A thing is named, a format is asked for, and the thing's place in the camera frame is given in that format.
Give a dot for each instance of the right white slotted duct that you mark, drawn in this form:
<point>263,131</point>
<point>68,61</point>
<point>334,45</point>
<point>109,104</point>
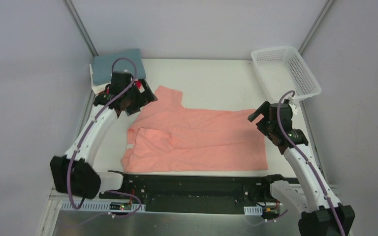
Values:
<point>253,210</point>

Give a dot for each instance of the folded white t-shirt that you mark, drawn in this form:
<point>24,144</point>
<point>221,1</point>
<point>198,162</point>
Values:
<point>97,89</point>

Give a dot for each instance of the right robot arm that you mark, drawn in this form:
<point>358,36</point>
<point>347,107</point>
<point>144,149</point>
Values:
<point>318,210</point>

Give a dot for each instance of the salmon pink t-shirt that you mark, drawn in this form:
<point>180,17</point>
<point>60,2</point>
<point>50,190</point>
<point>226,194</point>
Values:
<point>167,137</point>

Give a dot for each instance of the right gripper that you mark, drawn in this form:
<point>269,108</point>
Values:
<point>260,115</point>

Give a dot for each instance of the folded magenta t-shirt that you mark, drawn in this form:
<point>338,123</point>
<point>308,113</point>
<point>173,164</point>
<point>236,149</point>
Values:
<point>138,84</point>

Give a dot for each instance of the aluminium corner post right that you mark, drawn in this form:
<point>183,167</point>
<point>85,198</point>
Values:
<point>316,25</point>

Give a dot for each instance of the folded blue-grey t-shirt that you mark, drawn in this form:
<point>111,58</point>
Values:
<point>101,67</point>

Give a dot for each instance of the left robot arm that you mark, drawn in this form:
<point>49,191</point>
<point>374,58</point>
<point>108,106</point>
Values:
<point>73,173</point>

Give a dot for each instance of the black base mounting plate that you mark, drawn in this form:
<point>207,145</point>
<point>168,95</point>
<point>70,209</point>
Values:
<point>198,194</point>

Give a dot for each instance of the aluminium corner post left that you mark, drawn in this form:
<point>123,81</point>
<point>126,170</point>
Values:
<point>69,4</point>

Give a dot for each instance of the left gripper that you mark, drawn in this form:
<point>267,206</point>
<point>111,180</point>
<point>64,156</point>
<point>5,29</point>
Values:
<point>140,99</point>

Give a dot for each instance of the white slotted duct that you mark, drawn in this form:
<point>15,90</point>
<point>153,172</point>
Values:
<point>117,207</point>
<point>253,210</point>

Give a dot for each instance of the aluminium corner post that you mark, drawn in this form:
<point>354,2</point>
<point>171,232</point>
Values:
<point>316,25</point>
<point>69,4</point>

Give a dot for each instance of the left white slotted duct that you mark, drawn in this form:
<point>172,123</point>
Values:
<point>117,207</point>

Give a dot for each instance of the white plastic basket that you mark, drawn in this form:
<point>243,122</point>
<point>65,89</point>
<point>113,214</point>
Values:
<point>281,69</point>

